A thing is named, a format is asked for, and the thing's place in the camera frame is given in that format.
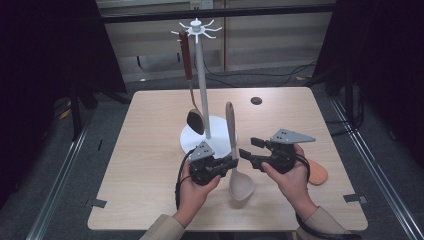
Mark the yellow floor tape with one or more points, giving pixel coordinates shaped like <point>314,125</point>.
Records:
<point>65,114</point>

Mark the orange silicone spatula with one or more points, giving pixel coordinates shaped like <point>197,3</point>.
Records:
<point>318,173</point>

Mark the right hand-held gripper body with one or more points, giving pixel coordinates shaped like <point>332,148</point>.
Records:
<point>283,156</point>

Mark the white wall socket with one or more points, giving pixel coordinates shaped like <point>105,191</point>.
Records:
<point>201,4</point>

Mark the metal floor rail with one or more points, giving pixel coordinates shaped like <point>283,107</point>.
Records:
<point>58,190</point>
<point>376,173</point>

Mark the black metal stand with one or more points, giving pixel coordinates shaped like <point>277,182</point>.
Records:
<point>349,100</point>
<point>76,113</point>

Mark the white utensil stand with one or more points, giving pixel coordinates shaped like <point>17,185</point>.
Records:
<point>216,137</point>

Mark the beige silicone spoon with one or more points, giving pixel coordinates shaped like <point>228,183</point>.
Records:
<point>240,187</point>

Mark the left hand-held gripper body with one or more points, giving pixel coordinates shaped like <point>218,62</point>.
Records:
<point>203,166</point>

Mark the grey tape strip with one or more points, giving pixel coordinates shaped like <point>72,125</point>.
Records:
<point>356,198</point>
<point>97,202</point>

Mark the dark curtain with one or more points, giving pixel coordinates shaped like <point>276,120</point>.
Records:
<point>386,66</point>
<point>50,66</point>

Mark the person's right hand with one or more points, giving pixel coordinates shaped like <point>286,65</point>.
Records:
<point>295,190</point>

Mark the black horizontal bar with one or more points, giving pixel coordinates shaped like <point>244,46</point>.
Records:
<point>160,16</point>

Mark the dark round table grommet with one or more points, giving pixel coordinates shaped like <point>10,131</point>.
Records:
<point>256,101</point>

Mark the person's left hand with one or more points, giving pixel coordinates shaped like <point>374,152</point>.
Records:
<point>195,200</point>

